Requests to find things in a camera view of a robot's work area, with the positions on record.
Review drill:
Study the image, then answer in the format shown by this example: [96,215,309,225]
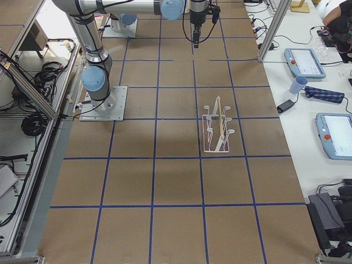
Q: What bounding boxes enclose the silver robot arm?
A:
[110,13,138,35]
[54,1,211,111]

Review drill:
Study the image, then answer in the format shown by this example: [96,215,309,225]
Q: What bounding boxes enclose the blue folded umbrella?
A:
[304,86,345,104]

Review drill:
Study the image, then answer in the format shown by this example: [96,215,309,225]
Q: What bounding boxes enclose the aluminium frame post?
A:
[258,0,290,62]

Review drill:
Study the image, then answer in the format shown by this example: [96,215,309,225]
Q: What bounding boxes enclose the white wire cup rack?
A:
[201,96,235,153]

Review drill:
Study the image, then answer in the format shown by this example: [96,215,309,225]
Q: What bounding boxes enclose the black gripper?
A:
[190,10,206,48]

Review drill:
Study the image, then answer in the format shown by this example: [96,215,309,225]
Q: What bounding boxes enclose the blue cup on desk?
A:
[289,75,307,94]

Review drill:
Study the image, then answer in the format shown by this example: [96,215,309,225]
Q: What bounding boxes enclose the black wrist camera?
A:
[209,4,221,25]

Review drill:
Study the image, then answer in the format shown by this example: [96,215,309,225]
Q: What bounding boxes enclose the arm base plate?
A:
[102,20,138,39]
[79,86,128,122]

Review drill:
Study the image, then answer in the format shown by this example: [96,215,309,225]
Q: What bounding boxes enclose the teach pendant tablet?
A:
[284,48,326,79]
[315,113,351,161]

